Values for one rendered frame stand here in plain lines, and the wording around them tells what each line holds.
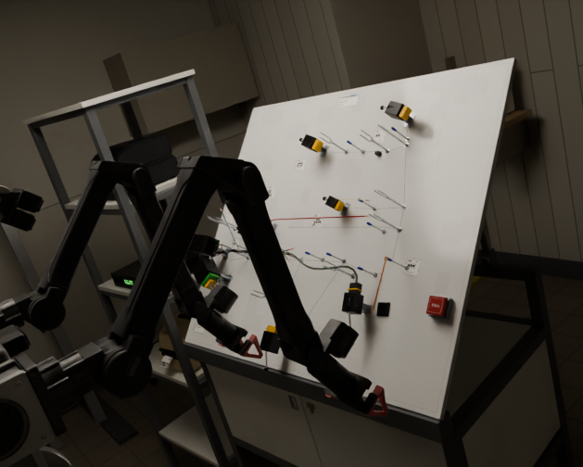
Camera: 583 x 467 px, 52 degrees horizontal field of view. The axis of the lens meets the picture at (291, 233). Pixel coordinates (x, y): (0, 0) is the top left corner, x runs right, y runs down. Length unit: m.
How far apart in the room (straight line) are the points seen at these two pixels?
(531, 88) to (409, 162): 2.01
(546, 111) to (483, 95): 1.97
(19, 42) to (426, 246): 3.07
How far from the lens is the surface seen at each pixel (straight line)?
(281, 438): 2.33
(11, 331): 1.26
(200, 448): 2.96
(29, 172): 4.11
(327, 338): 1.26
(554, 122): 3.81
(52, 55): 4.21
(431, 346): 1.65
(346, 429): 1.98
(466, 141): 1.81
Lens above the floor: 1.84
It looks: 17 degrees down
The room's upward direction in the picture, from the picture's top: 17 degrees counter-clockwise
